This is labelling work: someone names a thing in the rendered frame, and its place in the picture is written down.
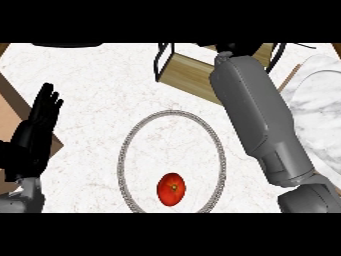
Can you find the white round placemat grey rim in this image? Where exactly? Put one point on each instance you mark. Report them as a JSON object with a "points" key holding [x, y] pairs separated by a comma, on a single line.
{"points": [[173, 146]]}

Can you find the black flat appliance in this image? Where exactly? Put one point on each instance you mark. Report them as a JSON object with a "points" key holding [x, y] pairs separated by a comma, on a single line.
{"points": [[67, 44]]}

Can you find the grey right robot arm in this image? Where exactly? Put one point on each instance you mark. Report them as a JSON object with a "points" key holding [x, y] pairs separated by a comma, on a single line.
{"points": [[258, 116]]}

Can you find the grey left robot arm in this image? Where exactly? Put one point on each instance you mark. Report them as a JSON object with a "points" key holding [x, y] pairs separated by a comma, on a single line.
{"points": [[15, 201]]}

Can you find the red tomato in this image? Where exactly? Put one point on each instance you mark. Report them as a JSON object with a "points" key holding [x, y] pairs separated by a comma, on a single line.
{"points": [[171, 189]]}

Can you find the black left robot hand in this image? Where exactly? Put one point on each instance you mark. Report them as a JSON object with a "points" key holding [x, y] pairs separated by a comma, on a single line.
{"points": [[33, 143]]}

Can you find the thin wooden board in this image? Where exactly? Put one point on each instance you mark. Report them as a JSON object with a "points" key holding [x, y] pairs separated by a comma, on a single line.
{"points": [[289, 78]]}

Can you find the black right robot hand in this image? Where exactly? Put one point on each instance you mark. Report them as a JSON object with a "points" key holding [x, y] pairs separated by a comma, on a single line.
{"points": [[236, 48]]}

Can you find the white marble basin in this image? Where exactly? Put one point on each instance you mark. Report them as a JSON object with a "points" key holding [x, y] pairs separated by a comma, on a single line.
{"points": [[320, 100]]}

